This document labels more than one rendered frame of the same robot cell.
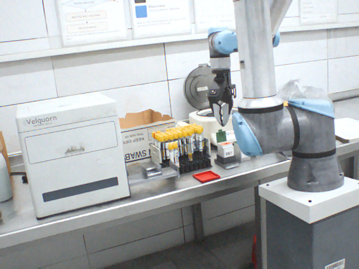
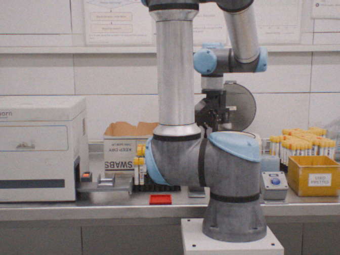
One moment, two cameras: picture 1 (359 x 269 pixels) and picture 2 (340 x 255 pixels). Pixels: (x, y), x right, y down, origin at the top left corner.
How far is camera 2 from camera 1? 0.57 m
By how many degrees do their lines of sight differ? 21
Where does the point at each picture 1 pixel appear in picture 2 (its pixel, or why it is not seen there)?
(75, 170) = (24, 165)
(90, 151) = (40, 150)
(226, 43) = (200, 63)
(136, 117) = (149, 128)
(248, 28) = (161, 52)
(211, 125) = not seen: hidden behind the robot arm
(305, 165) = (213, 206)
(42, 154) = not seen: outside the picture
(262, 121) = (164, 149)
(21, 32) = (46, 27)
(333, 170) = (240, 220)
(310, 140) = (217, 180)
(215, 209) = not seen: hidden behind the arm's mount
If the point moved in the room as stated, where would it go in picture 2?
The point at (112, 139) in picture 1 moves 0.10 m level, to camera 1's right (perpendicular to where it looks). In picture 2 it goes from (63, 143) to (92, 145)
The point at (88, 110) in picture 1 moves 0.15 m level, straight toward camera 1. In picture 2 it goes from (42, 112) to (18, 120)
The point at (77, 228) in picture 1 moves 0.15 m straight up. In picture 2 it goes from (14, 220) to (10, 171)
